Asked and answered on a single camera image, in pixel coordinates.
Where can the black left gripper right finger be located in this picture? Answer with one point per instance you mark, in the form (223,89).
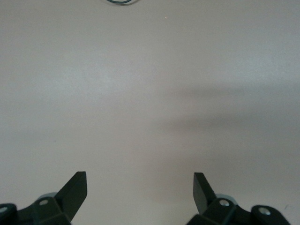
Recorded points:
(206,201)

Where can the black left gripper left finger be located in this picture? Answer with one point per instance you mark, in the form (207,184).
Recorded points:
(70,197)

